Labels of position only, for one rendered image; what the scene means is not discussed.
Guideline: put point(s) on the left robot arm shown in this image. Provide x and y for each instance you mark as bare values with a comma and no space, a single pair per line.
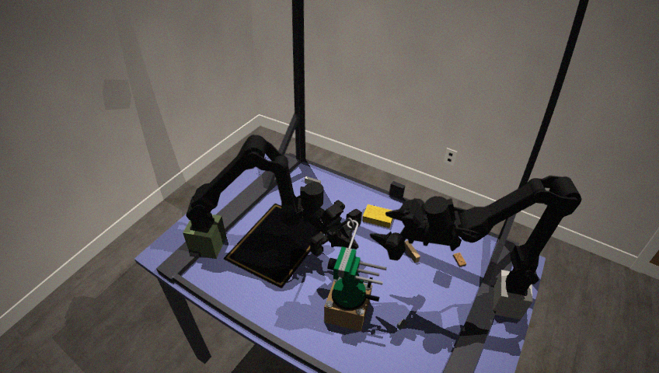
562,199

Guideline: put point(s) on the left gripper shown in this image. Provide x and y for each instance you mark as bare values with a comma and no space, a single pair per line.
394,242

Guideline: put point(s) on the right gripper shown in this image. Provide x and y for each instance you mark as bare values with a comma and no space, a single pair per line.
337,233

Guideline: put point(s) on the small tan wooden block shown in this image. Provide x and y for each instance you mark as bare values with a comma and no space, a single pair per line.
459,259

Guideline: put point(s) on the yellow sponge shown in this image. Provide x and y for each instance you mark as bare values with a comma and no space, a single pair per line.
376,215

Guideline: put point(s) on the brown rectangular block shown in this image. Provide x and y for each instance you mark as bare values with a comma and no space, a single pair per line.
412,252

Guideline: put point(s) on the dark green bench vise body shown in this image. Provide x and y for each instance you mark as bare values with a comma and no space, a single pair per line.
347,291

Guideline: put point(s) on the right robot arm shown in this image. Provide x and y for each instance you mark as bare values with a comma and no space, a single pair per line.
250,156

